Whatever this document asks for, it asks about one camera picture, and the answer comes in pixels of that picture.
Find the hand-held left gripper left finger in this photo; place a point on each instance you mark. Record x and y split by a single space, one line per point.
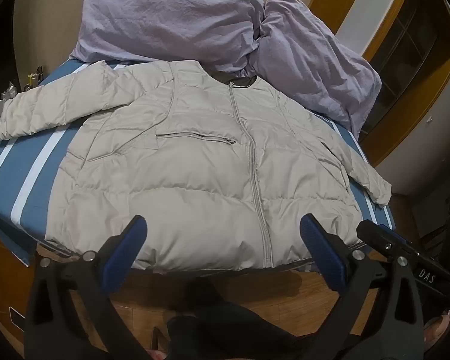
129 247

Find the blue white striped bed sheet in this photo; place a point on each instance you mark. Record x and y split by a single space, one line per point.
26 165

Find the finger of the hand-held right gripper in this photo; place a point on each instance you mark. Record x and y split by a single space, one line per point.
377 236

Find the wooden window frame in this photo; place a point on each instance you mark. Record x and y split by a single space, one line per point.
409 108

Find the person's dark pants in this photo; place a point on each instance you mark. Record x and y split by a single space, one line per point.
247 326

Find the person's right hand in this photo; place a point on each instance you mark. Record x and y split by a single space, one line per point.
437 330

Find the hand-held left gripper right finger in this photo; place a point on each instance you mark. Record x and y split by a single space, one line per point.
320 247

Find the beige puffer jacket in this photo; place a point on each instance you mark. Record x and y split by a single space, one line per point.
191 180

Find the large lilac pillow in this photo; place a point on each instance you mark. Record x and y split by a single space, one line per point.
165 18

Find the pile of small clutter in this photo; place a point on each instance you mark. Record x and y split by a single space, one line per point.
29 78

